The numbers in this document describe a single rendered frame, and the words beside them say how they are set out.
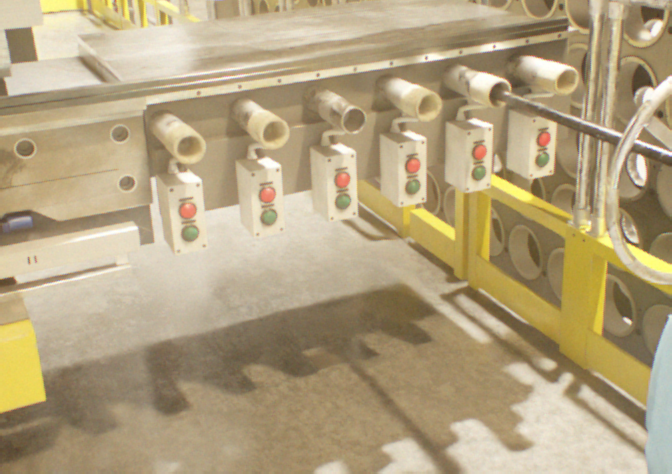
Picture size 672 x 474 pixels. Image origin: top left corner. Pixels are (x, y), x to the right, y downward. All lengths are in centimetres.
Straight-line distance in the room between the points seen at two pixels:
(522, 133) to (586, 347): 70
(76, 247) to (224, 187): 33
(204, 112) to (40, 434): 102
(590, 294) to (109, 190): 130
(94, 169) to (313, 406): 93
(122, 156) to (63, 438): 87
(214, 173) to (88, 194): 26
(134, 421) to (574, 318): 121
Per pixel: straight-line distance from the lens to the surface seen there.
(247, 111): 193
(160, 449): 245
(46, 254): 193
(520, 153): 230
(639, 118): 152
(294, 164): 207
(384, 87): 210
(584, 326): 268
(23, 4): 184
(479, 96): 209
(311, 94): 204
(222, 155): 200
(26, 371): 184
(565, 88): 221
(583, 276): 262
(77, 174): 197
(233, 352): 280
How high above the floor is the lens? 141
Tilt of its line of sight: 23 degrees down
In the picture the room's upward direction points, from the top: 3 degrees counter-clockwise
